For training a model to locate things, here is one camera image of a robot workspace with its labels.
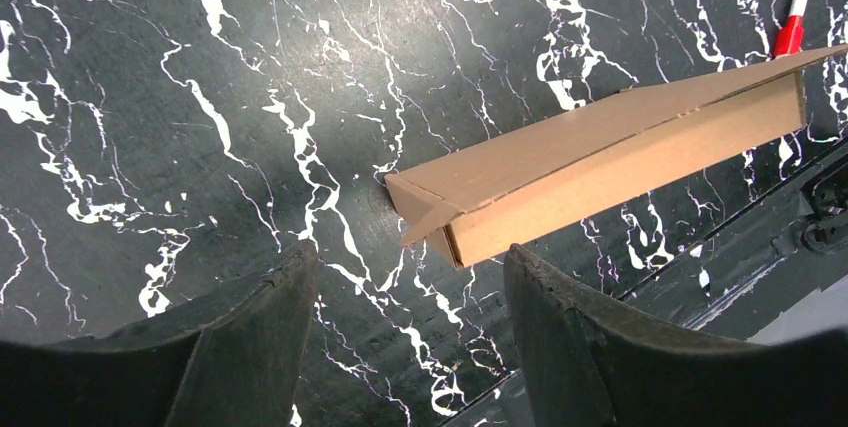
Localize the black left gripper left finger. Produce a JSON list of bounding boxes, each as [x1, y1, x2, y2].
[[1, 241, 319, 426]]

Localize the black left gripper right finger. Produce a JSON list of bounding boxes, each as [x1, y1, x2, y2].
[[503, 244, 847, 426]]

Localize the brown cardboard box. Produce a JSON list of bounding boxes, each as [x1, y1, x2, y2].
[[385, 45, 846, 268]]

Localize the red capped white marker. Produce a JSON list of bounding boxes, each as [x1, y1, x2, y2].
[[772, 0, 808, 58]]

